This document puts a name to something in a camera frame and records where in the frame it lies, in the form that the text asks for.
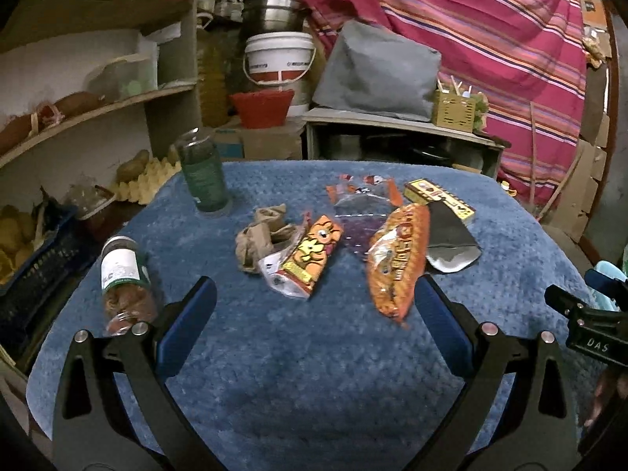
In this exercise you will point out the blue plastic crate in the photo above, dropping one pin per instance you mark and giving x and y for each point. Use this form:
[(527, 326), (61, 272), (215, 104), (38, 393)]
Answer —
[(44, 265)]

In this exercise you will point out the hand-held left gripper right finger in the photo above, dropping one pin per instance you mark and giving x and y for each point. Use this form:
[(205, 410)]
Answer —
[(444, 328)]

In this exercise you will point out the clear plastic container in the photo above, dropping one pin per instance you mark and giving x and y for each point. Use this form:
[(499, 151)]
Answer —
[(127, 78)]

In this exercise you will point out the blue knitted blanket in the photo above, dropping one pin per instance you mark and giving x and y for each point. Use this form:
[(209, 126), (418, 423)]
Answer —
[(304, 353)]

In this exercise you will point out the sweet potato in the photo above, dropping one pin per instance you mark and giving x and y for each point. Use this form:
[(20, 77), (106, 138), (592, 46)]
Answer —
[(73, 103)]

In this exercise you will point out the green leafy herbs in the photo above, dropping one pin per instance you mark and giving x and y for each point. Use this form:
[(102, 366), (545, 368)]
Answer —
[(481, 108)]

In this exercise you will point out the pile of potatoes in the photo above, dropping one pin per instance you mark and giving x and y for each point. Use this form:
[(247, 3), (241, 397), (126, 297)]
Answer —
[(14, 235)]

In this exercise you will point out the white labelled jar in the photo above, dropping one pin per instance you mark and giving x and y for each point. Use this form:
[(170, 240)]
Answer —
[(122, 270)]

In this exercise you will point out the low wooden shelf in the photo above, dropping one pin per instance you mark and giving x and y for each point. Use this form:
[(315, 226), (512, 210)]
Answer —
[(373, 122)]

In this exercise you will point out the grey cushion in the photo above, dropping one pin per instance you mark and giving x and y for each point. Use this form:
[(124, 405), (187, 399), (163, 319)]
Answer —
[(378, 73)]

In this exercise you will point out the small purple packet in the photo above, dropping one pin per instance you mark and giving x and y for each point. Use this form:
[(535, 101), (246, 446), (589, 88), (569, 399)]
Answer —
[(358, 233)]

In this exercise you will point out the person's right forearm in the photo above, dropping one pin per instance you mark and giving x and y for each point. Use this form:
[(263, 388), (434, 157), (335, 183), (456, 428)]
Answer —
[(601, 402)]

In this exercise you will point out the brown cardboard box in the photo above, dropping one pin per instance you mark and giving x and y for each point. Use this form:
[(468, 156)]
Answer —
[(270, 144)]

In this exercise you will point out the brown paper bag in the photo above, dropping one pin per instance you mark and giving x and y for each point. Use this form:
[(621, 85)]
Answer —
[(257, 243)]

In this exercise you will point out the wooden stick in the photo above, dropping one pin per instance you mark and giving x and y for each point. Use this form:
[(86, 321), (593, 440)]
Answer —
[(534, 157)]

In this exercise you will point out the orange cartoon snack packet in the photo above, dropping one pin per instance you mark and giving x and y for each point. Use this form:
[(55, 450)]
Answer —
[(309, 252)]

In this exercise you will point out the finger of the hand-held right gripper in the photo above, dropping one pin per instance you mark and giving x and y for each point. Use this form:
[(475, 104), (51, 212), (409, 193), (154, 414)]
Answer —
[(601, 285)]

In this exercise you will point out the clear packet orange trim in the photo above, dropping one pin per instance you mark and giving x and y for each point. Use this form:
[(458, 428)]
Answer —
[(363, 189)]

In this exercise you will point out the wooden corner shelf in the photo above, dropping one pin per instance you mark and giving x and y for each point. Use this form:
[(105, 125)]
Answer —
[(98, 14)]

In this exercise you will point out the yellow egg tray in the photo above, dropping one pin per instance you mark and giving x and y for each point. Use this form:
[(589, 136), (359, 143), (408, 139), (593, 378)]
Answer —
[(147, 185)]

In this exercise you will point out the yellow cardboard box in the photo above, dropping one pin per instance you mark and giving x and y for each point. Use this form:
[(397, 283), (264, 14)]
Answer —
[(427, 191)]

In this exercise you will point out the large orange chip bag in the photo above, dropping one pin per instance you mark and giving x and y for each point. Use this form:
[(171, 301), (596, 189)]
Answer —
[(397, 260)]

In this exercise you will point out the yellow utensil holder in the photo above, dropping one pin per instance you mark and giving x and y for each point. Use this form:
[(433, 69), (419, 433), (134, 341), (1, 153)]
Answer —
[(451, 110)]

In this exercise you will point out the white plastic bucket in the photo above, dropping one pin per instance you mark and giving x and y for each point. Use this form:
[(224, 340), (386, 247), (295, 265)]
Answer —
[(279, 54)]

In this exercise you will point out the yellow oil jug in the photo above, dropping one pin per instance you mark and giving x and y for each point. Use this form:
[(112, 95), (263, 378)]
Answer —
[(213, 78)]

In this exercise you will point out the red woven basket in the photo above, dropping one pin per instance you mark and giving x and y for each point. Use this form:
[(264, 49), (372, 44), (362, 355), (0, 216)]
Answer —
[(260, 108)]

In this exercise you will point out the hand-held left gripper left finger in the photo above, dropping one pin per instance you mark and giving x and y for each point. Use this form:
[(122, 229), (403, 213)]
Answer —
[(189, 326)]

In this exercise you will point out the yellow capped oil bottle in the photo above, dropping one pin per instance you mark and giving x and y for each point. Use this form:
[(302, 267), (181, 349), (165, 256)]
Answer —
[(508, 189)]

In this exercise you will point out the black pouch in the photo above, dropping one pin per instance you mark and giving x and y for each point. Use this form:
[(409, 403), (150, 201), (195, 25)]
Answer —
[(449, 230)]

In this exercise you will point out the red striped cloth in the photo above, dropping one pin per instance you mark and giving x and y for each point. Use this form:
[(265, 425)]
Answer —
[(466, 19)]

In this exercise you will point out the cardboard sheets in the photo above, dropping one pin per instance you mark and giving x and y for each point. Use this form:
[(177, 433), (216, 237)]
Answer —
[(586, 196)]

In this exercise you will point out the steel cooking pot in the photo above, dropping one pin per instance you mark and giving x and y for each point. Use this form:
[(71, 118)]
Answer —
[(272, 10)]

